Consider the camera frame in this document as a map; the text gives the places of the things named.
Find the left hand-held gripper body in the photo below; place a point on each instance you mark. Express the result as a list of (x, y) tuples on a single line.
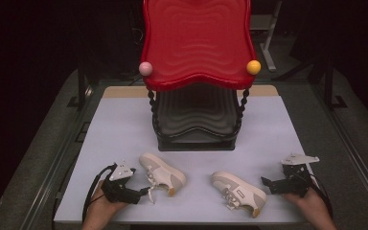
[(118, 190)]

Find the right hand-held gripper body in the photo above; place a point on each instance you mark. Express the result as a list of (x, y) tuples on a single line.
[(297, 179)]

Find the white sneaker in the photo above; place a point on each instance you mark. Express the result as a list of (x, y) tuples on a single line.
[(241, 191), (163, 174)]

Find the red and black shoe rack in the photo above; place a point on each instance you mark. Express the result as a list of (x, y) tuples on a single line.
[(198, 41)]

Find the person's left hand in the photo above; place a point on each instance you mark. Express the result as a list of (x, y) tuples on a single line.
[(103, 204)]

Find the person's right hand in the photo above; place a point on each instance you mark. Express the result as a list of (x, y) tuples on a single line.
[(310, 204)]

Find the white metal stand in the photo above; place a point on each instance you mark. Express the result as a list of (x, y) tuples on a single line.
[(270, 41)]

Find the black metal post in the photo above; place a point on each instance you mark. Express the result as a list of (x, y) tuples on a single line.
[(81, 86), (329, 86)]

